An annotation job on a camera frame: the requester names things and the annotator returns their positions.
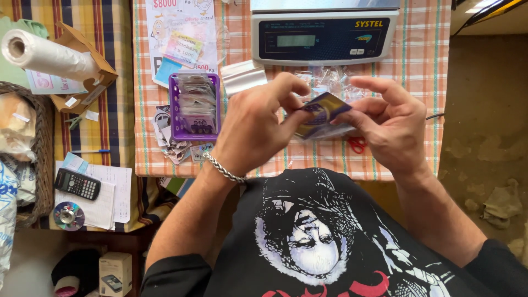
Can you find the light blue paper sheet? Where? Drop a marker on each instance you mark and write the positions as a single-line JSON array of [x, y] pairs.
[[166, 72]]

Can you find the black printed t-shirt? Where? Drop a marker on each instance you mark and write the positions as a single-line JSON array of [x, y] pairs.
[[330, 239]]

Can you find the bread in clear bag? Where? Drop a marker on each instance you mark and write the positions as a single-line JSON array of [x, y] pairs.
[[16, 123]]

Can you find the crumpled clear plastic wrap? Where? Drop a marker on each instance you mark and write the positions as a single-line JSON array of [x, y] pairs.
[[330, 78]]

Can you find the black cloth bundle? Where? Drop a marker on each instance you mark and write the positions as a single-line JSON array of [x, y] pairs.
[[78, 264]]

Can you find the stack of small clear bags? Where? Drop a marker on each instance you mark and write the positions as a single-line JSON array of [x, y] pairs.
[[243, 78]]

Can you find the white blue printed plastic bag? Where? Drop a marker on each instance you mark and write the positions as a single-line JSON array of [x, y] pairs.
[[7, 214]]

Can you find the roll of clear plastic bags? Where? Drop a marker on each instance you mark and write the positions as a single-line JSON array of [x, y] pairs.
[[49, 55]]

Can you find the purple yellow sticker packet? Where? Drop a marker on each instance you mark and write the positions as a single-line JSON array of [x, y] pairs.
[[324, 111]]

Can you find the black scientific calculator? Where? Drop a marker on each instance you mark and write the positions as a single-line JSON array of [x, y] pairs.
[[77, 184]]

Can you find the grey rag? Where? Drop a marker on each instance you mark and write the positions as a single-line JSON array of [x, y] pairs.
[[501, 204]]

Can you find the person's left hand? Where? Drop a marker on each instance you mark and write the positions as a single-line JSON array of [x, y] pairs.
[[247, 128]]

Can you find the small green clip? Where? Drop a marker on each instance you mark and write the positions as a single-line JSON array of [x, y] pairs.
[[74, 122]]

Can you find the blue pen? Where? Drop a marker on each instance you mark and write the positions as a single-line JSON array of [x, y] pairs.
[[90, 151]]

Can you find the orange checked tablecloth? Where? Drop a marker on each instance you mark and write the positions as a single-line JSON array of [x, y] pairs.
[[416, 82]]

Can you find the yellow black frame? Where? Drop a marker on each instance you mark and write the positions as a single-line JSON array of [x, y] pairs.
[[491, 10]]

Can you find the green cloth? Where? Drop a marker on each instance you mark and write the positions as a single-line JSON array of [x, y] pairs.
[[12, 76]]

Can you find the row of sticker packets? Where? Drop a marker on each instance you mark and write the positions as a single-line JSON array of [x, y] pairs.
[[198, 103]]

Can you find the small pastel handwritten card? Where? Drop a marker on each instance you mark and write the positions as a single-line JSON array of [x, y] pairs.
[[183, 48]]

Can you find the white printed price sign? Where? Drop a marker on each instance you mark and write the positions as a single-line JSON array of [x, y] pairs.
[[165, 24]]

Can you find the brown cardboard box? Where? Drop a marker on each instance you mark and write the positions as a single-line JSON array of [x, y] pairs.
[[97, 88]]

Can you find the purple plastic basket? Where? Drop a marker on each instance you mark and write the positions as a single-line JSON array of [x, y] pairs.
[[173, 111]]

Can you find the white handwritten paper sheets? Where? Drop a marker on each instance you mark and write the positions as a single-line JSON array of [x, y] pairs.
[[115, 194]]

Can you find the light blue paper slip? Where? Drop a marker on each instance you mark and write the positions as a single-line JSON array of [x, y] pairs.
[[76, 161]]

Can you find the pink white paper leaflet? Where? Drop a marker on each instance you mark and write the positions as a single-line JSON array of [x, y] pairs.
[[53, 84]]

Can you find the shiny compact disc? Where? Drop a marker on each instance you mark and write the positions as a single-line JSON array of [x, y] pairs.
[[62, 222]]

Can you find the person's right hand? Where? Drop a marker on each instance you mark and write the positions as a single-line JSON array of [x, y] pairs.
[[400, 132]]

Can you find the white phone box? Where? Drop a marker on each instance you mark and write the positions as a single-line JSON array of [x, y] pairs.
[[115, 272]]

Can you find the white blue digital scale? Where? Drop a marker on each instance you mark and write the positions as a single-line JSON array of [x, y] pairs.
[[324, 37]]

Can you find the green blue book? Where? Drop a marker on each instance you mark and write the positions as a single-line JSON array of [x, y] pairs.
[[177, 185]]

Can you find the wicker basket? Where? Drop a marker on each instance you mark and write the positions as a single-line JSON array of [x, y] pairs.
[[44, 156]]

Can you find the pile of loose cut stickers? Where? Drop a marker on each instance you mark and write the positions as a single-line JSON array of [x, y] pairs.
[[173, 150]]

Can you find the yellow blue plaid tablecloth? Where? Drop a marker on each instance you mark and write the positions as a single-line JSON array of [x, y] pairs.
[[111, 119]]

